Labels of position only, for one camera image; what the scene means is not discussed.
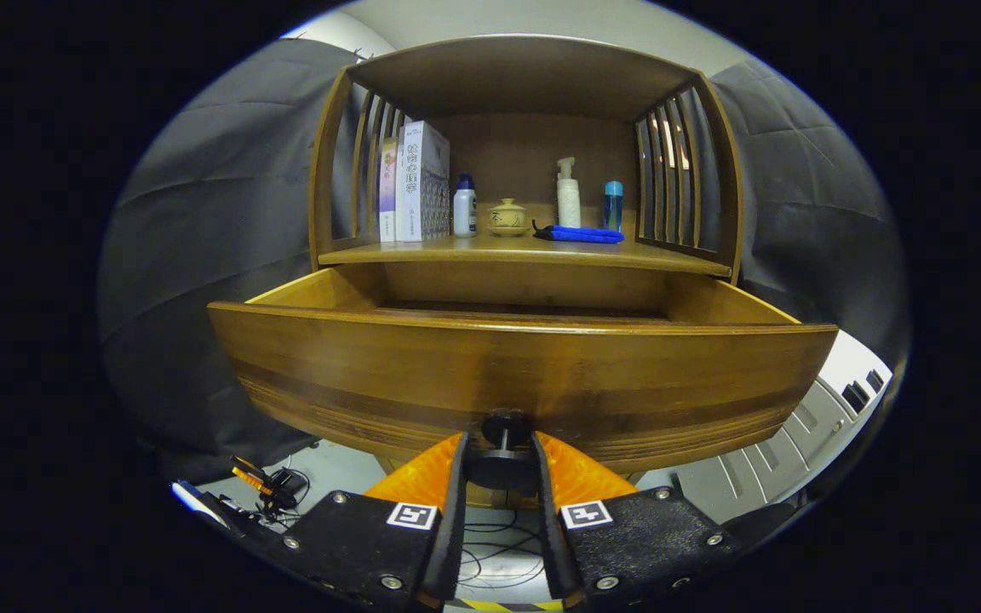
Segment blue folded cloth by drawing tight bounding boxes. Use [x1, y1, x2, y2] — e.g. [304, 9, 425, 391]
[533, 221, 625, 244]

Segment white grey appliance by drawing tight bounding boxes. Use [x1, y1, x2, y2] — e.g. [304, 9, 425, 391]
[678, 330, 893, 524]

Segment yellow black floor tape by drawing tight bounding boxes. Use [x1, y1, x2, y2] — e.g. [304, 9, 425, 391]
[455, 599, 561, 612]

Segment black floor cables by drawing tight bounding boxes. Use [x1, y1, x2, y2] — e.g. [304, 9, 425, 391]
[456, 507, 547, 590]

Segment white bottle blue cap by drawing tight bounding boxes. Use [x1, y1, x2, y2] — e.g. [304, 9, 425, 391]
[453, 175, 479, 238]

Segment wooden countertop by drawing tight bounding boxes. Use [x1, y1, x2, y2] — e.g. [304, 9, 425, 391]
[318, 230, 731, 278]

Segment white pump bottle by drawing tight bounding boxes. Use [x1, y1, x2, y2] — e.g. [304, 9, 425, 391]
[556, 157, 582, 229]

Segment orange black floor tool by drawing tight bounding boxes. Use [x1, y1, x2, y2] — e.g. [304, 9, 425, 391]
[231, 455, 311, 518]

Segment purple book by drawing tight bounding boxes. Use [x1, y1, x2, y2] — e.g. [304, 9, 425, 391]
[379, 136, 399, 243]

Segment tan lidded teacup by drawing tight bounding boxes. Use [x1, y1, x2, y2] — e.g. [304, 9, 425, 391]
[487, 198, 531, 238]

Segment white patterned book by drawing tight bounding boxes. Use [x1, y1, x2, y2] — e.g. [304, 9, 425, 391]
[395, 121, 451, 243]

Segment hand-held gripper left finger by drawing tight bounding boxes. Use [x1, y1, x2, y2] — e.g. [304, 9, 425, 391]
[269, 432, 468, 612]

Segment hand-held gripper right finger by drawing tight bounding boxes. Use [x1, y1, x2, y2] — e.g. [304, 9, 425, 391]
[531, 432, 743, 612]

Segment brown wooden cabinet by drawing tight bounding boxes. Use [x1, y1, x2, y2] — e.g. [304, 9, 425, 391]
[307, 34, 745, 510]

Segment brown wooden drawer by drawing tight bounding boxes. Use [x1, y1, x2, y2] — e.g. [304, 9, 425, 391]
[207, 262, 839, 495]

